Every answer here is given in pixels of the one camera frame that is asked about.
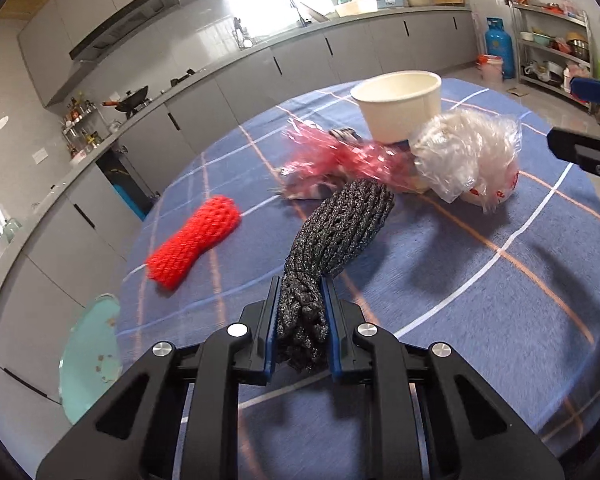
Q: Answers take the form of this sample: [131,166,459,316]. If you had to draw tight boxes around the green ceramic teapot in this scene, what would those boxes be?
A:
[0,218,22,248]

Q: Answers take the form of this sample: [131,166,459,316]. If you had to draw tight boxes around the black range hood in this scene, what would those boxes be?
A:
[69,0,180,62]

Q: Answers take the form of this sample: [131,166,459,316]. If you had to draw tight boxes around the spice rack with bottles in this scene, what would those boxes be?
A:
[61,92,110,159]

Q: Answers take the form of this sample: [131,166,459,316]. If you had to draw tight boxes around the black wok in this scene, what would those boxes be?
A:
[102,86,148,117]

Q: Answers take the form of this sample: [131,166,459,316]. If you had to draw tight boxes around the blue gas cylinder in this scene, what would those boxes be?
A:
[484,18,516,79]

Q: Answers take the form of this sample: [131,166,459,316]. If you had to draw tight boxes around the pink cellophane wrapper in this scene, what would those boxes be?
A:
[277,122,428,200]

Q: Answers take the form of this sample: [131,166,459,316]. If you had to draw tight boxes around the white pink bucket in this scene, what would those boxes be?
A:
[477,54,504,86]

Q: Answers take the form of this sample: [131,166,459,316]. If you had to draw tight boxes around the grey cabinets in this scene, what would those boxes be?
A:
[0,6,478,317]
[17,0,224,109]

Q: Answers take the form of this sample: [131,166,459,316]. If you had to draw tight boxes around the kitchen faucet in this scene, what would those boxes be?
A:
[289,0,310,28]

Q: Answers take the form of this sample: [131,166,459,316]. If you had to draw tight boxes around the clear plastic bag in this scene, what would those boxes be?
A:
[408,108,522,214]

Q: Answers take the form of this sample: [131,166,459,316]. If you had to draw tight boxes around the black foam net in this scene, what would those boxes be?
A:
[276,179,394,372]

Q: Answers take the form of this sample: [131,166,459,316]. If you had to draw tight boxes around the metal storage shelf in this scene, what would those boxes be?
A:
[504,0,598,110]

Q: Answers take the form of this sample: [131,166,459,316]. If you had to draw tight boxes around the white paper bowl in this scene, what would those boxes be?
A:
[351,70,442,144]

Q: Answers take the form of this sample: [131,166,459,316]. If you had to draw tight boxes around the blue plaid tablecloth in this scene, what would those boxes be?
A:
[117,79,600,454]

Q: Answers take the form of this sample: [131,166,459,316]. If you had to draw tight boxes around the grey upper cabinets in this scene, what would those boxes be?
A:
[17,0,224,109]

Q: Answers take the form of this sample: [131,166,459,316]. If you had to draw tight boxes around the plaid cloth rag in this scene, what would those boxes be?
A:
[276,125,364,200]

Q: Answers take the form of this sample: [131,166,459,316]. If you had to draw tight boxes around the grey lower cabinets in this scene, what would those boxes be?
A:
[0,6,478,317]

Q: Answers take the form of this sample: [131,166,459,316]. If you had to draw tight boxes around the teal trash bin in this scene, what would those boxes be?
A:
[58,294,122,425]

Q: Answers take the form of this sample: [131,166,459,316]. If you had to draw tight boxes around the red foam net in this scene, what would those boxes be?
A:
[146,195,242,292]

